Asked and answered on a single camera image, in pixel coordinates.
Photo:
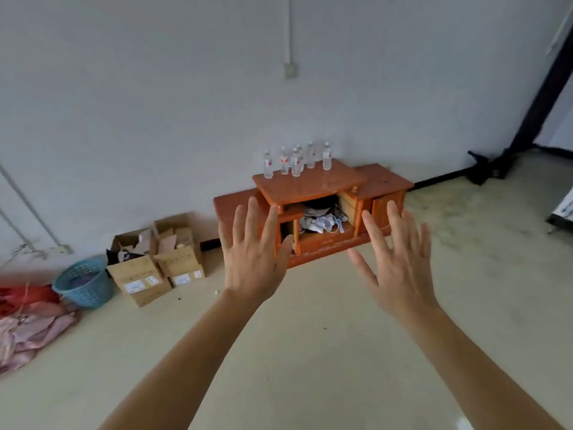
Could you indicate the person's left hand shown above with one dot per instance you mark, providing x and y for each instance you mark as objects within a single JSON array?
[{"x": 250, "y": 264}]

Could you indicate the person's right hand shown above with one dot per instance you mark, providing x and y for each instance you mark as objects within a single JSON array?
[{"x": 403, "y": 273}]

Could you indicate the person's right little finger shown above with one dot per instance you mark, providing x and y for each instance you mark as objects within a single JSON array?
[{"x": 424, "y": 241}]

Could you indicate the person's right thumb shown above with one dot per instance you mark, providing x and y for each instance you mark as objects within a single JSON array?
[{"x": 360, "y": 264}]

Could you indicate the person's left thumb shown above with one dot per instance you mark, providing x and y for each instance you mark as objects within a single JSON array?
[{"x": 285, "y": 251}]

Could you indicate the person's left middle finger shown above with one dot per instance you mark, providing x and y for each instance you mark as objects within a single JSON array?
[{"x": 252, "y": 219}]

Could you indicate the person's left little finger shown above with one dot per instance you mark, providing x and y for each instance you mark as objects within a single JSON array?
[{"x": 224, "y": 239}]

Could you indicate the person's right middle finger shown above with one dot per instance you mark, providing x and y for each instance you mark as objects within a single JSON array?
[{"x": 396, "y": 223}]

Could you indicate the person's left forearm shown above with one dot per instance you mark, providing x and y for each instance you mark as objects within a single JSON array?
[{"x": 192, "y": 362}]

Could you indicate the person's right forearm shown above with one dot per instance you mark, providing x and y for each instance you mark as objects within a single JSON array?
[{"x": 465, "y": 371}]

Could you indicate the open cardboard box with scraps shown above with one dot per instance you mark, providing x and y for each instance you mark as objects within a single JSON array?
[{"x": 179, "y": 228}]

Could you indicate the small labelled cardboard box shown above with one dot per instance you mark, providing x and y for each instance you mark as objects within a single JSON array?
[{"x": 181, "y": 266}]

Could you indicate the black baseboard strip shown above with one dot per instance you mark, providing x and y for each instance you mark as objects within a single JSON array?
[{"x": 443, "y": 176}]

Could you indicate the orange wooden cabinet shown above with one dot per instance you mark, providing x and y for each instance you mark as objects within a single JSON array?
[{"x": 313, "y": 183}]

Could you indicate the group of clear water bottles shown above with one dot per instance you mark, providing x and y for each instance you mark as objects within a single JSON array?
[{"x": 295, "y": 162}]

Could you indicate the large open cardboard box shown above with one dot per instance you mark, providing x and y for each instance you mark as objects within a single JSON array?
[{"x": 138, "y": 279}]

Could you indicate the black folded stand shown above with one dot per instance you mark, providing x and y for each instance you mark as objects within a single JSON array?
[{"x": 488, "y": 167}]

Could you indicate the white board on stand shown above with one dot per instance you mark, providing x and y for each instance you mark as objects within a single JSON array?
[{"x": 563, "y": 210}]

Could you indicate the blue plastic basket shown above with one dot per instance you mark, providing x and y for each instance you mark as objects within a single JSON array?
[{"x": 85, "y": 284}]

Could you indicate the red plastic bag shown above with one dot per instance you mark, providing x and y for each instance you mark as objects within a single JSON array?
[{"x": 27, "y": 296}]

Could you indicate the pink cloth pile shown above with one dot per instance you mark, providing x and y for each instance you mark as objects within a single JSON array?
[{"x": 31, "y": 331}]

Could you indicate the white wall socket box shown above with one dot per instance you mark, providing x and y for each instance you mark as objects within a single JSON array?
[{"x": 290, "y": 70}]

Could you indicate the black door frame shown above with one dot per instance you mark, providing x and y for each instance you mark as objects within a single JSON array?
[{"x": 544, "y": 93}]

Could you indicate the white wall conduit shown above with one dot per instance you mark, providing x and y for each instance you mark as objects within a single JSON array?
[{"x": 289, "y": 29}]

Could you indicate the grey wall pipes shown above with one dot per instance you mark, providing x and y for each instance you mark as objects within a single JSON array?
[{"x": 27, "y": 205}]

